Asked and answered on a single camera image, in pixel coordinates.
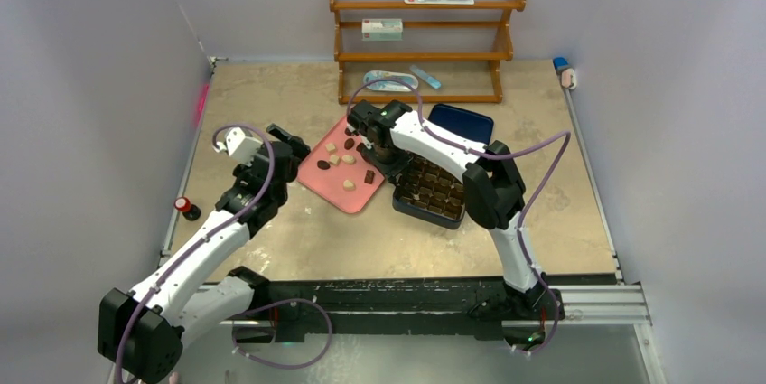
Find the dark rectangular chocolate piece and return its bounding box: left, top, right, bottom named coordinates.
left=364, top=170, right=376, bottom=184

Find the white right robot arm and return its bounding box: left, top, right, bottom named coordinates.
left=347, top=100, right=546, bottom=318

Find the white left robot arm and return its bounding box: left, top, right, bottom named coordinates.
left=97, top=124, right=311, bottom=383

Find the blue chocolate tin box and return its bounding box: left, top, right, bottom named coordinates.
left=392, top=155, right=465, bottom=230

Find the pink plastic tray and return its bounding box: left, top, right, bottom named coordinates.
left=297, top=116, right=385, bottom=214

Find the light blue oval package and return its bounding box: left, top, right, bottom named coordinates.
left=362, top=70, right=419, bottom=92

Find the light blue small tube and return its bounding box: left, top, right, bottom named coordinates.
left=409, top=65, right=442, bottom=90

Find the wooden shelf rack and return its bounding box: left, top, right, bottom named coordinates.
left=329, top=0, right=527, bottom=104

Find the white green small box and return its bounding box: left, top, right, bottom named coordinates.
left=361, top=19, right=404, bottom=42

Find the dark blue tin lid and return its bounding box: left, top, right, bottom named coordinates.
left=427, top=103, right=494, bottom=144

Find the red black button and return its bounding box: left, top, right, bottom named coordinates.
left=173, top=196, right=201, bottom=221

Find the blue white corner device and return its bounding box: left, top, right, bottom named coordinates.
left=552, top=57, right=577, bottom=90

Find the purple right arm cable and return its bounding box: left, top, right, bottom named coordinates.
left=347, top=76, right=572, bottom=357

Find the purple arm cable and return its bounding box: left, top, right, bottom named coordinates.
left=347, top=76, right=572, bottom=357
left=113, top=124, right=332, bottom=384

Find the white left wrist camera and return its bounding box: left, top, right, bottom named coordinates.
left=214, top=127, right=263, bottom=166

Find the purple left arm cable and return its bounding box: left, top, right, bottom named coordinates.
left=113, top=124, right=332, bottom=384

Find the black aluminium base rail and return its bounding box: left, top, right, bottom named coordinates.
left=122, top=276, right=650, bottom=347

